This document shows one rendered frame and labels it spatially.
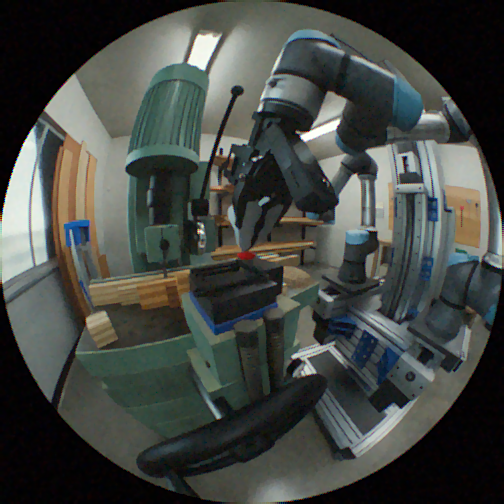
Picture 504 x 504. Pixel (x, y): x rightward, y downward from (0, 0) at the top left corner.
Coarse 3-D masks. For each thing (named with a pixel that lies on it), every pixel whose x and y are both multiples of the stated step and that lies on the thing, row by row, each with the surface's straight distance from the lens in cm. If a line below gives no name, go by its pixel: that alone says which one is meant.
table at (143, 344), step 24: (288, 288) 42; (312, 288) 45; (96, 312) 43; (120, 312) 39; (144, 312) 36; (168, 312) 34; (120, 336) 32; (144, 336) 30; (168, 336) 28; (192, 336) 28; (96, 360) 32; (120, 360) 31; (144, 360) 30; (168, 360) 30; (192, 360) 27; (216, 384) 24; (240, 384) 26
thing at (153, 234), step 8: (152, 232) 32; (160, 232) 32; (168, 232) 32; (176, 232) 33; (152, 240) 32; (168, 240) 33; (176, 240) 33; (152, 248) 33; (176, 248) 33; (152, 256) 33; (160, 256) 33; (168, 256) 33; (176, 256) 33
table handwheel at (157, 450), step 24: (288, 384) 16; (312, 384) 17; (216, 408) 27; (240, 408) 14; (264, 408) 13; (288, 408) 14; (312, 408) 33; (192, 432) 14; (216, 432) 13; (240, 432) 13; (264, 432) 26; (144, 456) 18; (168, 456) 15; (192, 456) 14; (216, 456) 29; (240, 456) 24
